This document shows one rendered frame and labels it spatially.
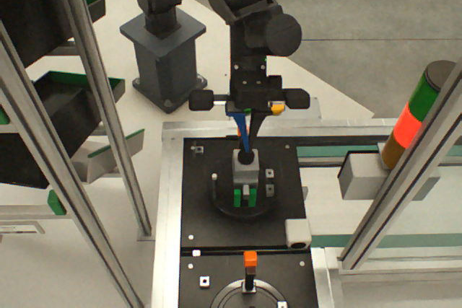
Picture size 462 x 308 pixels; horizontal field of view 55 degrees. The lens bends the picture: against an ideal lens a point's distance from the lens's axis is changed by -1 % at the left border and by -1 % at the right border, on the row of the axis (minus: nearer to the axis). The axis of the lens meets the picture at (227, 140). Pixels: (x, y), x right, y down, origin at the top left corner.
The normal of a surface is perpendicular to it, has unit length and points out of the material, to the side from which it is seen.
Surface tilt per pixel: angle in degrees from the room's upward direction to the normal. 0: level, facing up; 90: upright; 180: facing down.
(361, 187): 90
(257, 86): 19
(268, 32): 52
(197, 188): 0
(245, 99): 71
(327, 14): 0
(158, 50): 0
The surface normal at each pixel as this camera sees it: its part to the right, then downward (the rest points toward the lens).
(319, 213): 0.02, -0.58
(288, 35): 0.43, 0.20
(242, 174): 0.04, 0.82
